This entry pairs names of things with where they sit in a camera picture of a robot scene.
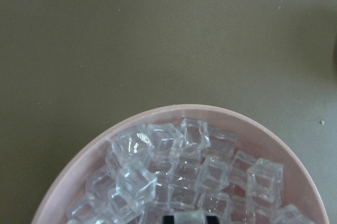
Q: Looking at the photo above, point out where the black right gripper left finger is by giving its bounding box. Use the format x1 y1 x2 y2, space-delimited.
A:
162 215 175 224

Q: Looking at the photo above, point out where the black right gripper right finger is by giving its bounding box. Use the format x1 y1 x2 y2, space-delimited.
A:
206 216 220 224

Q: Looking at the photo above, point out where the clear ice cube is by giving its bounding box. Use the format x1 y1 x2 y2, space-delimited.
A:
174 210 206 224

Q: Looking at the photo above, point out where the pink bowl of ice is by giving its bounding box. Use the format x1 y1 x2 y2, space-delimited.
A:
32 104 330 223

